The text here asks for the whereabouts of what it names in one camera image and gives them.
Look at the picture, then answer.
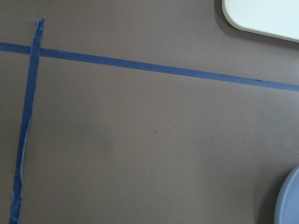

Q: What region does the blue plate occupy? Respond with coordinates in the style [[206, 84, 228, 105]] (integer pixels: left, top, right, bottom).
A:
[[274, 166, 299, 224]]

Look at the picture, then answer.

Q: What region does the cream rectangular tray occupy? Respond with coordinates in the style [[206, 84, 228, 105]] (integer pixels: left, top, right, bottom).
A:
[[222, 0, 299, 42]]

